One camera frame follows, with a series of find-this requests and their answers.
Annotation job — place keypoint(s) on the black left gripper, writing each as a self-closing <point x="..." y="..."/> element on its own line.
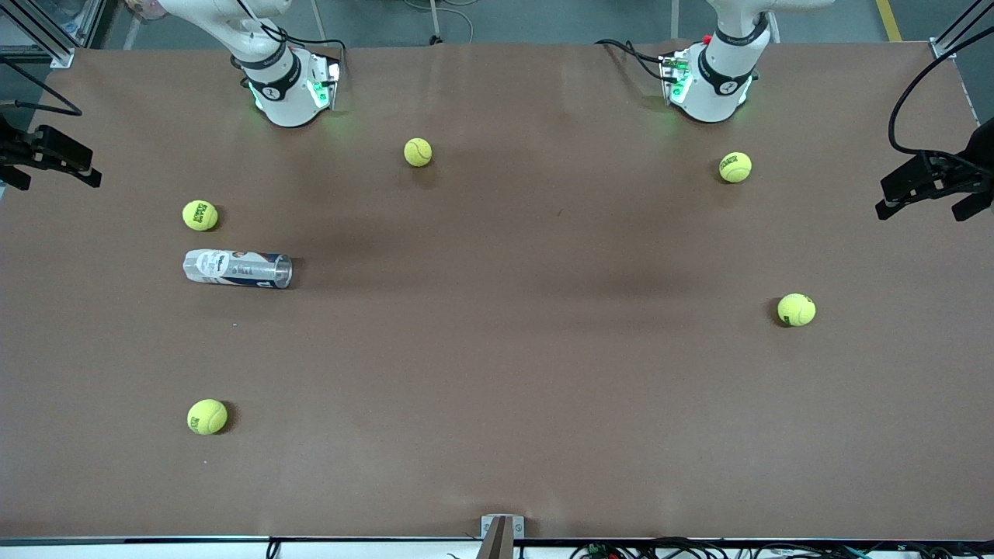
<point x="980" y="152"/>

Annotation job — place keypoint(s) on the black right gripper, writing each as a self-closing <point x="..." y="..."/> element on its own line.
<point x="9" y="147"/>

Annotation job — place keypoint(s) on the clear plastic tennis ball can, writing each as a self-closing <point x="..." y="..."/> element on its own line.
<point x="233" y="268"/>

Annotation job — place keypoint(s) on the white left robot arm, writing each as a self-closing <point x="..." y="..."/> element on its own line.
<point x="718" y="85"/>

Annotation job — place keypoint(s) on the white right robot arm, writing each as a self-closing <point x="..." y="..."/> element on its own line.
<point x="287" y="93"/>

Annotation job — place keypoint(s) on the yellow tennis ball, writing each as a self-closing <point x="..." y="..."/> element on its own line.
<point x="418" y="152"/>
<point x="199" y="215"/>
<point x="206" y="416"/>
<point x="735" y="167"/>
<point x="796" y="309"/>

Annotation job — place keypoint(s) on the metal stand leg with caster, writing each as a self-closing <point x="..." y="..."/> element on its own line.
<point x="436" y="35"/>

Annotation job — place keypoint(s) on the aluminium frame post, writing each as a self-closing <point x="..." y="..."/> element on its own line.
<point x="54" y="43"/>
<point x="951" y="39"/>

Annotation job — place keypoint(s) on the grey metal camera mount bracket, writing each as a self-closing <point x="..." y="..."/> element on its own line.
<point x="501" y="532"/>

